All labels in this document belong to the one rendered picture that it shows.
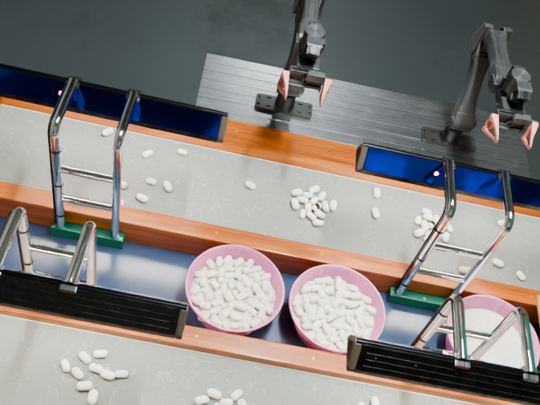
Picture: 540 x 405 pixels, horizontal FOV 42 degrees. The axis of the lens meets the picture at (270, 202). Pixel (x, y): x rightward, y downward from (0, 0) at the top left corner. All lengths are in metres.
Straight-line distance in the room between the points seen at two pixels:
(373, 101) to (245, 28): 1.39
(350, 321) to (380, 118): 0.89
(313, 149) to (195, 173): 0.39
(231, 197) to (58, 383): 0.73
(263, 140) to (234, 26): 1.69
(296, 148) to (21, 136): 0.83
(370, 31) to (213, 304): 2.50
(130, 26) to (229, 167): 1.73
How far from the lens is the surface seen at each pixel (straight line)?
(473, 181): 1.91
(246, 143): 2.21
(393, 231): 2.17
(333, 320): 1.96
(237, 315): 1.88
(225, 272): 1.96
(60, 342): 1.83
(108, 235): 2.01
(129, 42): 3.66
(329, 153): 2.26
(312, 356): 1.85
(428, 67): 4.00
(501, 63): 2.28
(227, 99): 2.47
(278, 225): 2.06
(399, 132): 2.56
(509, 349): 2.12
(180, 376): 1.79
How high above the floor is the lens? 2.38
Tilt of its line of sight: 51 degrees down
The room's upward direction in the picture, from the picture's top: 17 degrees clockwise
